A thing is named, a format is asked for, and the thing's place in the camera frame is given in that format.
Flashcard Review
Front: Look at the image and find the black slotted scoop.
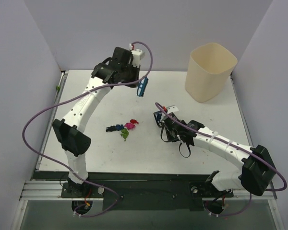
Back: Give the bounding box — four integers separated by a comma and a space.
153, 111, 164, 128

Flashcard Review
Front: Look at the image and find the blue hand brush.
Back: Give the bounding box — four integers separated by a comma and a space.
137, 77, 149, 97

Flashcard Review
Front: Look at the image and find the red paper scrap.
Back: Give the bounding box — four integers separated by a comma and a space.
130, 119, 139, 125

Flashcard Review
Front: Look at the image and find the pink paper scrap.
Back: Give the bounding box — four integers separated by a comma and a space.
124, 122, 136, 130

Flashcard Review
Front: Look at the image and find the green paper scrap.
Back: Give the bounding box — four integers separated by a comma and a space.
120, 128, 129, 141

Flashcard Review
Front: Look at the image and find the black paper scrap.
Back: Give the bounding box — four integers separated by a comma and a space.
106, 126, 116, 132

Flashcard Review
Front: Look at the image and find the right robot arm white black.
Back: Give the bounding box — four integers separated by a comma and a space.
161, 113, 275, 196

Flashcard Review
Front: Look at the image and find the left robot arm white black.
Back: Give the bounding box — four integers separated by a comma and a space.
52, 45, 144, 197

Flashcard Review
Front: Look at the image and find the cream plastic waste bin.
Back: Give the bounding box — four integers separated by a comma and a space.
185, 43, 238, 103

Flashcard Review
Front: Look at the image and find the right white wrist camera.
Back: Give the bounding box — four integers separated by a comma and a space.
166, 105, 179, 114

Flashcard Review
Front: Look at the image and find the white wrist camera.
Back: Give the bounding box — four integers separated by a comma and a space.
129, 43, 145, 68
166, 105, 179, 114

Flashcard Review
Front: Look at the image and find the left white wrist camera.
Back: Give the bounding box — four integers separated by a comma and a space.
129, 43, 145, 68

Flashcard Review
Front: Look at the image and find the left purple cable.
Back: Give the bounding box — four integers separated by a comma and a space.
22, 41, 155, 218

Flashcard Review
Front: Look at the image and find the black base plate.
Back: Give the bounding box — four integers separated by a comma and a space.
33, 171, 233, 214

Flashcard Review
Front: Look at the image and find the aluminium frame rail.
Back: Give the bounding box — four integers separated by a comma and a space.
20, 181, 277, 201

